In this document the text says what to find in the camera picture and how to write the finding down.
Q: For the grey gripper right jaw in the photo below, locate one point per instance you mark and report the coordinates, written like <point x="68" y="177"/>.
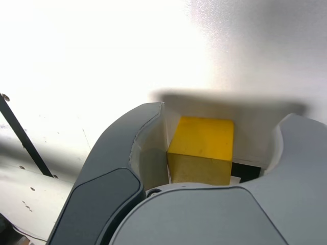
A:
<point x="230" y="217"/>

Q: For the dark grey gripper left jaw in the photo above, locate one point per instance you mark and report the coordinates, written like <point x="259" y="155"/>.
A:
<point x="110" y="153"/>

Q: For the yellow cube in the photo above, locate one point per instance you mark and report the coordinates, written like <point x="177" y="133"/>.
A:
<point x="201" y="137"/>

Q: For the black tape square outline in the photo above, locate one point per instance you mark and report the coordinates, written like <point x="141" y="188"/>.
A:
<point x="247" y="172"/>

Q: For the black tape strip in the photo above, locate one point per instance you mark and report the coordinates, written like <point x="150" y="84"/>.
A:
<point x="25" y="137"/>

